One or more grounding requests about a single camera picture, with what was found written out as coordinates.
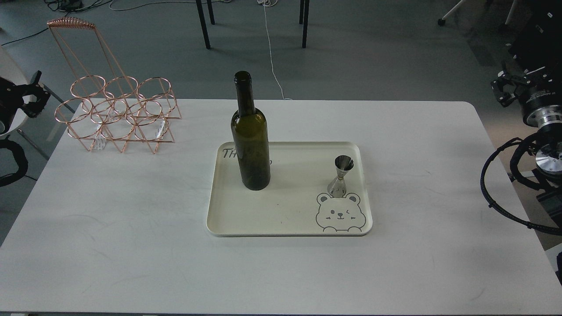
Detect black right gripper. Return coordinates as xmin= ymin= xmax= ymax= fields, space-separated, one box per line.
xmin=490 ymin=70 xmax=561 ymax=108

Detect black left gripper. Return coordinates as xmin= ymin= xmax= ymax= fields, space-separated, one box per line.
xmin=0 ymin=71 xmax=51 ymax=128

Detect steel double jigger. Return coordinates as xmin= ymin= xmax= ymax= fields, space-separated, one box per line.
xmin=327 ymin=155 xmax=354 ymax=198

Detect dark green wine bottle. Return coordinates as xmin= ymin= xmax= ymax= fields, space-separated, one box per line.
xmin=230 ymin=71 xmax=271 ymax=190

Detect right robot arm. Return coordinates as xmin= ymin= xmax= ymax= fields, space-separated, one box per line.
xmin=490 ymin=0 xmax=562 ymax=226

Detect white round chair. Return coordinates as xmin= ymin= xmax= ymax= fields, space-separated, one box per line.
xmin=0 ymin=46 xmax=75 ymax=161

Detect white chair base wheel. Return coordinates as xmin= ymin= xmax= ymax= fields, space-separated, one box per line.
xmin=437 ymin=0 xmax=520 ymax=28

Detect black table legs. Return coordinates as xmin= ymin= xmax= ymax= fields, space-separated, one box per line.
xmin=195 ymin=0 xmax=311 ymax=50

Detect cream bear serving tray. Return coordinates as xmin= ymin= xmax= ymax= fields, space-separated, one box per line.
xmin=206 ymin=142 xmax=373 ymax=237

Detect black braided cable loop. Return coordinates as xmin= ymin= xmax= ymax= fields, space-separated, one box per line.
xmin=480 ymin=132 xmax=562 ymax=232

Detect rose gold wire bottle rack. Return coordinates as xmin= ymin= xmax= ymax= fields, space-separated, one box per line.
xmin=47 ymin=17 xmax=182 ymax=153

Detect white floor cable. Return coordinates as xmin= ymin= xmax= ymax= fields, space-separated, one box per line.
xmin=257 ymin=0 xmax=292 ymax=101

